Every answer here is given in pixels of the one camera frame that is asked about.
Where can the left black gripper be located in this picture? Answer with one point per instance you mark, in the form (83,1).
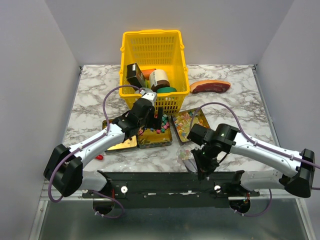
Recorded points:
(157,122)

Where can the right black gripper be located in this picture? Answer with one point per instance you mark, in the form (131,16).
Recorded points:
(204,168)

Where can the gold candy tin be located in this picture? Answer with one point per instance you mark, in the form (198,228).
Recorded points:
(182,120)
(130,144)
(152,138)

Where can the metal candy scoop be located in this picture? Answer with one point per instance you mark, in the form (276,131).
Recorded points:
(190,165)

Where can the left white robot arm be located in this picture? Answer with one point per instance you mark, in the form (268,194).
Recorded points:
(64,170)

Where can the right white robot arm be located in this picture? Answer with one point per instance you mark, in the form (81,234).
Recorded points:
(292,170)

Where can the gold jar lid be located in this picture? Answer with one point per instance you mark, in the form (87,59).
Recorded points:
(222,155)

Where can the clear plastic jar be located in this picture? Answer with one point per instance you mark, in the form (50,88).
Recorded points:
(184,152)

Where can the white brown jar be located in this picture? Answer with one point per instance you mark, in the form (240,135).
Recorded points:
(158,79)

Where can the orange carrot toy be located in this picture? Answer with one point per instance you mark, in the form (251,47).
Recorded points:
(147,72)

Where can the black box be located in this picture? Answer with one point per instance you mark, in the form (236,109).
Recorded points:
(134,76)

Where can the red small object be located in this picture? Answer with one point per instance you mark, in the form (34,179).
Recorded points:
(100,157)

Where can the toy meat slice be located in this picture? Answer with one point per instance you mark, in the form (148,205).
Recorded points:
(212,86)

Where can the yellow plastic basket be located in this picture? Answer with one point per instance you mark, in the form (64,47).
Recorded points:
(162,50)

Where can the black base frame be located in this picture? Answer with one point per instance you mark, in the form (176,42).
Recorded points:
(143,190)

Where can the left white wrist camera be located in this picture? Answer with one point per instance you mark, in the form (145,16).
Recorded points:
(149,95)

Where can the aluminium rail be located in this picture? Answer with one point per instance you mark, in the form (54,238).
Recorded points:
(79,195)

